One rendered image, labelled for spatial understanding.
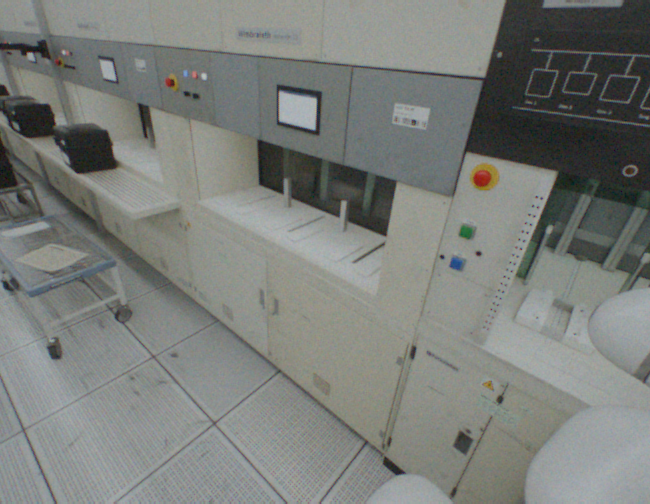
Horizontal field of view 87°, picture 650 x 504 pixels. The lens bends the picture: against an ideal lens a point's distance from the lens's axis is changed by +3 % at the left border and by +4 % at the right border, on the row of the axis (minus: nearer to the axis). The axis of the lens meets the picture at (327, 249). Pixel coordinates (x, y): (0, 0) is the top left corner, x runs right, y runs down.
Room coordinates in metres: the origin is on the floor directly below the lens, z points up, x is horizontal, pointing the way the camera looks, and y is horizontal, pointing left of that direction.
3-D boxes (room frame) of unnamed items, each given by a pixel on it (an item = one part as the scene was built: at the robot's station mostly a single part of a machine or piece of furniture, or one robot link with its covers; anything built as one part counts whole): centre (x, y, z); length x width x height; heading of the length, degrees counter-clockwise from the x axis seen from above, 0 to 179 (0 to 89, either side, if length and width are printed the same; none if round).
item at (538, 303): (0.89, -0.77, 0.89); 0.22 x 0.21 x 0.04; 142
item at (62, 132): (2.24, 1.67, 0.93); 0.30 x 0.28 x 0.26; 49
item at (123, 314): (1.74, 1.70, 0.24); 0.97 x 0.52 x 0.48; 55
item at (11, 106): (2.98, 2.61, 0.93); 0.30 x 0.28 x 0.26; 55
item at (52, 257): (1.61, 1.57, 0.47); 0.31 x 0.23 x 0.02; 74
